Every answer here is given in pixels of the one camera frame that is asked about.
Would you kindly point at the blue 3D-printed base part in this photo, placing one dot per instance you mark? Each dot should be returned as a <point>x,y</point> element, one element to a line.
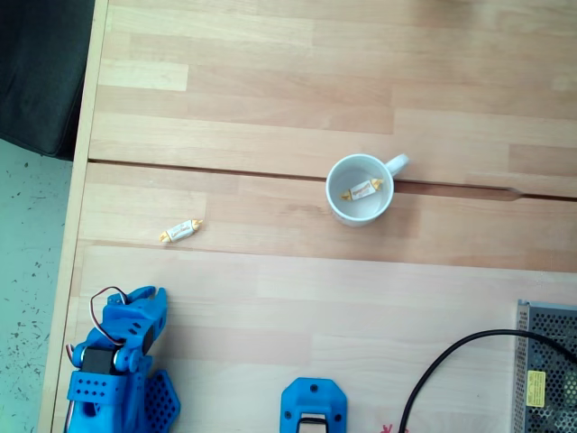
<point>293,406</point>

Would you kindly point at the dark fabric cushion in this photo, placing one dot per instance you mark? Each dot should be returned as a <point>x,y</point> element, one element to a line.
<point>40,67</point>

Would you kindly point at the white and yellow sweet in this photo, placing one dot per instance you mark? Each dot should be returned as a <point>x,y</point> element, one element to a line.
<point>362,190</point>
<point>180,231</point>

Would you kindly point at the raised light wooden board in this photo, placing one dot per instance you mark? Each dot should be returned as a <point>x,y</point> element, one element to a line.
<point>315,315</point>

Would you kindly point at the perforated metal power supply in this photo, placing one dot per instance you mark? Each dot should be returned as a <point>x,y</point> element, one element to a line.
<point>559,397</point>

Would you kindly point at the white ceramic mug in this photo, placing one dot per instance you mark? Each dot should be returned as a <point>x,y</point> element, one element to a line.
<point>342,213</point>

